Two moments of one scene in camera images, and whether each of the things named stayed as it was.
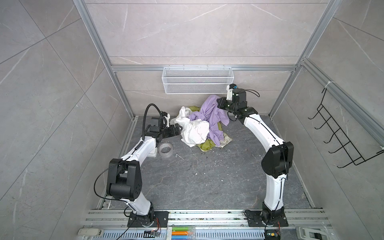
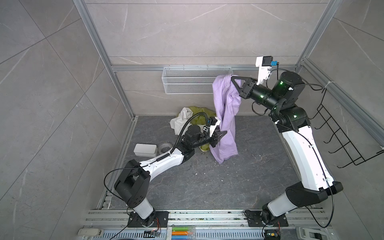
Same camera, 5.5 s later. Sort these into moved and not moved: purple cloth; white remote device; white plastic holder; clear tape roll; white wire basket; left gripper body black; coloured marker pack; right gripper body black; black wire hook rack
Moved: right gripper body black; left gripper body black; purple cloth
Not moved: white wire basket; clear tape roll; white plastic holder; black wire hook rack; white remote device; coloured marker pack
